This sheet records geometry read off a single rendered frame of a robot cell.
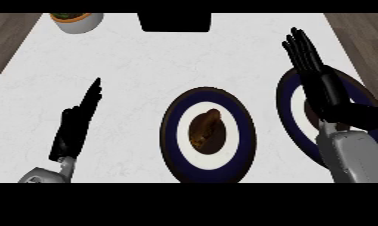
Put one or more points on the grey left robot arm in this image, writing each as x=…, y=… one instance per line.
x=52, y=171

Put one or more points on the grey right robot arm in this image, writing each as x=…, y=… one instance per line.
x=352, y=155

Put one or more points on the brown sweet potato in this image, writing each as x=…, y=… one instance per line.
x=207, y=133

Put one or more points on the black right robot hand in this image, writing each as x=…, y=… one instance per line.
x=322, y=83

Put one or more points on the white plant pot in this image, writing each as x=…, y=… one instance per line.
x=77, y=21

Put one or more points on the black box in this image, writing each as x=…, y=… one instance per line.
x=175, y=21

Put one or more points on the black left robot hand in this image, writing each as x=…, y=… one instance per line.
x=74, y=130

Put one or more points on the blue and white plate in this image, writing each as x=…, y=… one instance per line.
x=290, y=106
x=207, y=135

